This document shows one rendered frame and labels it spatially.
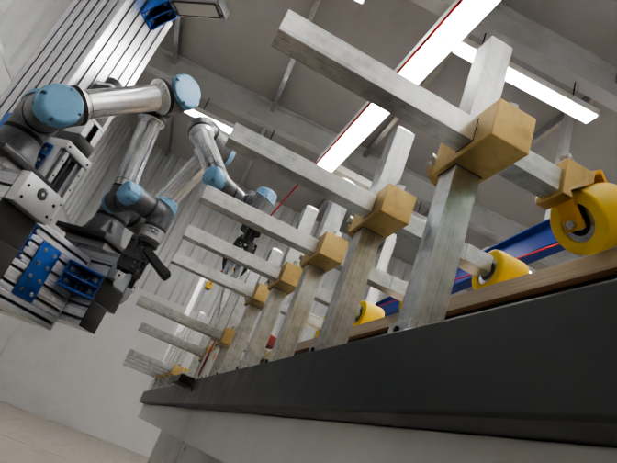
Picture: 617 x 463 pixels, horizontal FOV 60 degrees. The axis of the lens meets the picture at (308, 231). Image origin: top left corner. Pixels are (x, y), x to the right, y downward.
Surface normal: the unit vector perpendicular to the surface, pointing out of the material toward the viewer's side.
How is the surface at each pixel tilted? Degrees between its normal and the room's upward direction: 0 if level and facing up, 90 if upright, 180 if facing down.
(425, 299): 90
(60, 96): 95
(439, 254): 90
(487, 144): 180
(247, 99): 90
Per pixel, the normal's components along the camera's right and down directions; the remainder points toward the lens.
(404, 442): -0.88, -0.44
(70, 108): 0.62, -0.01
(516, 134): 0.34, -0.29
